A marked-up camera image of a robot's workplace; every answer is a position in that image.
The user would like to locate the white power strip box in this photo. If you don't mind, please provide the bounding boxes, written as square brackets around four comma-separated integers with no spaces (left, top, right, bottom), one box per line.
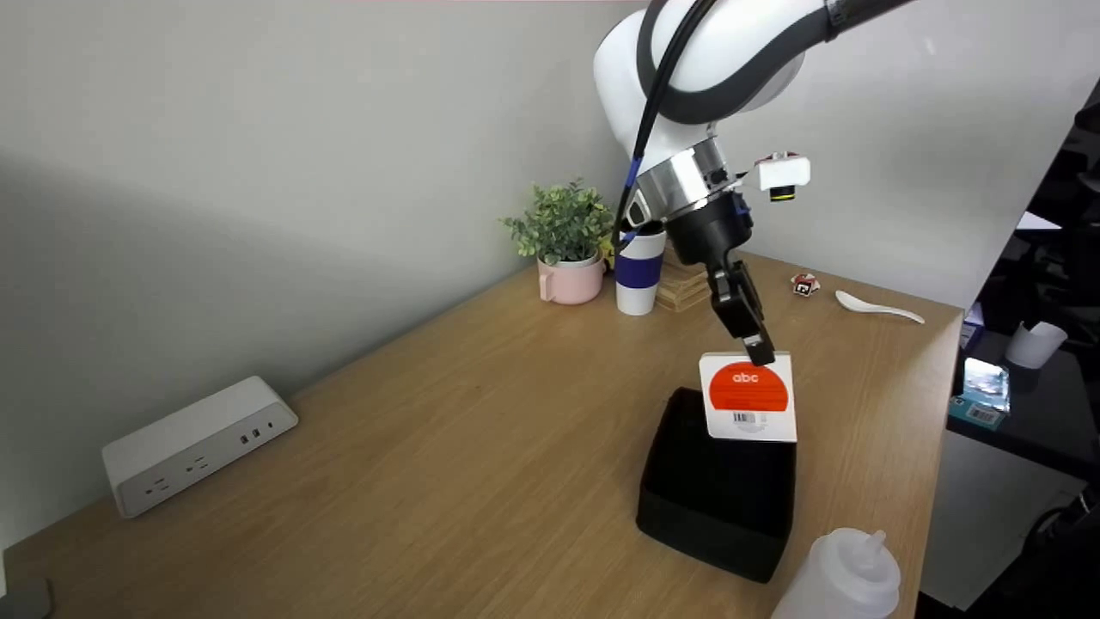
[99,373,301,520]

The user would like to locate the white cup with blue band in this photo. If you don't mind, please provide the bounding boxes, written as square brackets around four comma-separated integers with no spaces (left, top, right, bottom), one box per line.
[614,224,666,317]

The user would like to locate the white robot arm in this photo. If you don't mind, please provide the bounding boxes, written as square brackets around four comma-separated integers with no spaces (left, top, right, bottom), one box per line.
[596,0,908,363]

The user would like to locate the blue device on side table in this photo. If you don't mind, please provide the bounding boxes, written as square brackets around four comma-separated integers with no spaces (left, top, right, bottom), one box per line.
[952,357,1010,431]

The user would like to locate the green plant in pink mug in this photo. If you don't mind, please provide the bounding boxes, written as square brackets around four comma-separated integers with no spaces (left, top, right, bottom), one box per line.
[501,183,614,306]

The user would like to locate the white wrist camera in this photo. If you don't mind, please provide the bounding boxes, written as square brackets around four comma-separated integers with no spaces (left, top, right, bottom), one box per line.
[756,152,811,201]

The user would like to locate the black open box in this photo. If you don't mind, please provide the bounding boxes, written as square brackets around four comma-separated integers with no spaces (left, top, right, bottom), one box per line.
[638,388,798,582]

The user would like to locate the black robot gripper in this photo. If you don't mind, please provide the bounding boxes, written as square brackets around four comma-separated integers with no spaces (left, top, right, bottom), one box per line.
[666,192,776,363]

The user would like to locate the white squeeze bottle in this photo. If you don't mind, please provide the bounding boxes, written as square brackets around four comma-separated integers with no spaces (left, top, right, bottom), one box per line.
[769,526,901,619]

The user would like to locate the white plastic spoon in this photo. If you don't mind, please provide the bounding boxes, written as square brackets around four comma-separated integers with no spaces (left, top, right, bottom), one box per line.
[831,287,926,324]

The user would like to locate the red white small packet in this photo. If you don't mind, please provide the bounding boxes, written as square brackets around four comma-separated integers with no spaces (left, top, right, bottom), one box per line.
[791,272,822,298]

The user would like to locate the black hanging cable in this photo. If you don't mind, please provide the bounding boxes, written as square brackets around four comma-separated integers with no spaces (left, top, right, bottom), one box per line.
[614,0,921,249]

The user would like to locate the white book with red circle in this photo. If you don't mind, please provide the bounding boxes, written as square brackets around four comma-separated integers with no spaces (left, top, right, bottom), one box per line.
[699,351,798,443]

